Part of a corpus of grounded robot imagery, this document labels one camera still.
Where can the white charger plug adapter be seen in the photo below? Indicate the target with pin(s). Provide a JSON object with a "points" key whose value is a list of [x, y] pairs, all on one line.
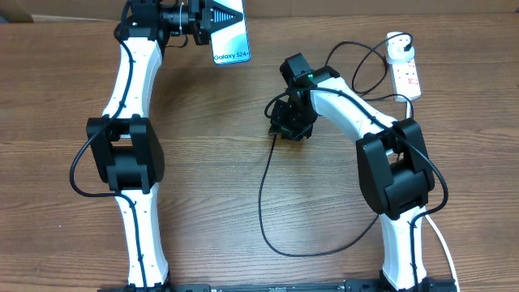
{"points": [[399, 48]]}

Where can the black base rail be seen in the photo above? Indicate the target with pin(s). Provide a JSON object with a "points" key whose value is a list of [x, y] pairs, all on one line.
{"points": [[267, 288]]}

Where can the brown cardboard backdrop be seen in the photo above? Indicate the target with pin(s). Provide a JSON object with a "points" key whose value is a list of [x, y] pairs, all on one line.
{"points": [[27, 10]]}

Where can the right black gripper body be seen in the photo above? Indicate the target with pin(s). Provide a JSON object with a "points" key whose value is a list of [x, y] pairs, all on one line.
{"points": [[294, 122]]}

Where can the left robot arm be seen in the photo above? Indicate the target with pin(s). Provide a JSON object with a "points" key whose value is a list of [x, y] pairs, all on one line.
{"points": [[126, 149]]}

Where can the blue Galaxy smartphone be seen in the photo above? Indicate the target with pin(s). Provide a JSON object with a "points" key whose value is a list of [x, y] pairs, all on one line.
{"points": [[231, 44]]}

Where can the white power strip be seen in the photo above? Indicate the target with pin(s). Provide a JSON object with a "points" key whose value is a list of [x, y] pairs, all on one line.
{"points": [[404, 79]]}

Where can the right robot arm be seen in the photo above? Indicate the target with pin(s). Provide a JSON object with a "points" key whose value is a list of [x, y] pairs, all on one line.
{"points": [[395, 173]]}

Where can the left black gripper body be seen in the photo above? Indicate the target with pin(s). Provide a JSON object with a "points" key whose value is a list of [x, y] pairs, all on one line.
{"points": [[196, 18]]}

